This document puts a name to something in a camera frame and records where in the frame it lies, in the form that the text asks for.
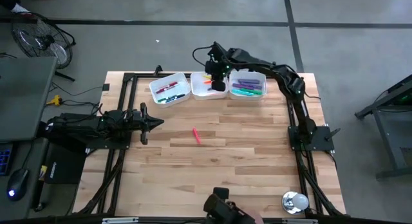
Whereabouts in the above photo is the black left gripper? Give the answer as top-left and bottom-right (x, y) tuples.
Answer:
(128, 102), (165, 145)

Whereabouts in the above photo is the green-capped white marker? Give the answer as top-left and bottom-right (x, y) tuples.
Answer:
(156, 95), (177, 104)

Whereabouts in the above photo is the teal chunky highlighter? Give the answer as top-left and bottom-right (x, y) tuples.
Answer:
(231, 89), (255, 97)

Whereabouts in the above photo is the blue-capped white marker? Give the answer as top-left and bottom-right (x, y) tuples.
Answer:
(165, 93), (187, 102)

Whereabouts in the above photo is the green highlighter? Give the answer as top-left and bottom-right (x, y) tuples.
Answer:
(241, 87), (263, 96)

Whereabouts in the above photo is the white plastic bin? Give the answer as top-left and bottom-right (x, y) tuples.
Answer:
(228, 70), (268, 101)
(148, 71), (192, 108)
(189, 71), (230, 101)

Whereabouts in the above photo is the pink slim highlighter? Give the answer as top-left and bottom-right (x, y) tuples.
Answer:
(192, 126), (202, 145)

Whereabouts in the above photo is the black controller box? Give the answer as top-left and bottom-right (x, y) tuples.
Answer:
(44, 142), (87, 185)

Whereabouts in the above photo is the yellow power plug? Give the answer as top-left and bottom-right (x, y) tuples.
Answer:
(46, 95), (64, 107)

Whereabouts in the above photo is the person's hand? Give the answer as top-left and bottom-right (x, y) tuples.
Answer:
(244, 208), (265, 224)

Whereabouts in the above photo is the black floor fan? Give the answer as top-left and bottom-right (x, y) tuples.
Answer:
(11, 11), (77, 82)

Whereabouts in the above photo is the black computer mouse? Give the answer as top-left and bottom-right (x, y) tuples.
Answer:
(6, 168), (30, 201)

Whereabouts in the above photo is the grey side desk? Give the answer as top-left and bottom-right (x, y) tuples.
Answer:
(0, 136), (49, 221)

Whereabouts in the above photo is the dark grey metal table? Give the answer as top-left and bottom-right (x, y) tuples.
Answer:
(355, 74), (412, 181)

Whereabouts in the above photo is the person's foot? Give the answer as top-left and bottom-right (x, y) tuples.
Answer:
(0, 0), (33, 16)

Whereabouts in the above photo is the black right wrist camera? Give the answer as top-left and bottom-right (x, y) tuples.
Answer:
(204, 51), (217, 74)

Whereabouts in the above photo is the black right camera cable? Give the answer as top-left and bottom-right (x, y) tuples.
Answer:
(192, 44), (213, 69)

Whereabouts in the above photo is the black aluminium table frame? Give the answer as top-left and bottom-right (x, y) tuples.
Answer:
(75, 65), (347, 218)

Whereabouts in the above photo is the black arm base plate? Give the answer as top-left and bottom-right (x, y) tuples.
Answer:
(84, 138), (133, 151)
(288, 125), (341, 152)

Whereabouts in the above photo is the black floor cable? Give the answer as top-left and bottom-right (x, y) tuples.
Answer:
(61, 100), (101, 117)

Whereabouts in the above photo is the black table-level camera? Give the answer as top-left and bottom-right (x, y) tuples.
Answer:
(202, 186), (255, 224)

